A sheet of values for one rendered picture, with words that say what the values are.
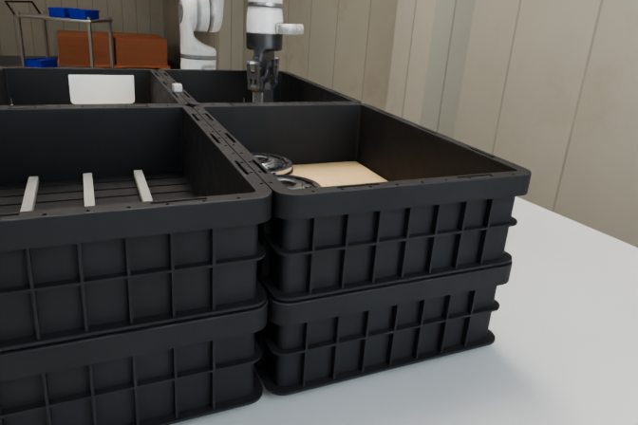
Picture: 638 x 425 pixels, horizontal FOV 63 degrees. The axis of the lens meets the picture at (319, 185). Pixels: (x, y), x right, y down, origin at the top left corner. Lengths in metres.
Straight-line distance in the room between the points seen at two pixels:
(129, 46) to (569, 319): 6.83
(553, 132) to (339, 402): 2.11
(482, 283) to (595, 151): 1.86
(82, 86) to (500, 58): 2.05
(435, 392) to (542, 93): 2.10
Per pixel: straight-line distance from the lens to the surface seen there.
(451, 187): 0.54
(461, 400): 0.62
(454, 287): 0.60
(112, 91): 1.20
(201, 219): 0.44
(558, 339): 0.77
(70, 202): 0.73
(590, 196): 2.49
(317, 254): 0.50
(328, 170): 0.86
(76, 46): 7.29
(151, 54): 7.34
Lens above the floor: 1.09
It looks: 19 degrees down
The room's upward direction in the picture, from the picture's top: 4 degrees clockwise
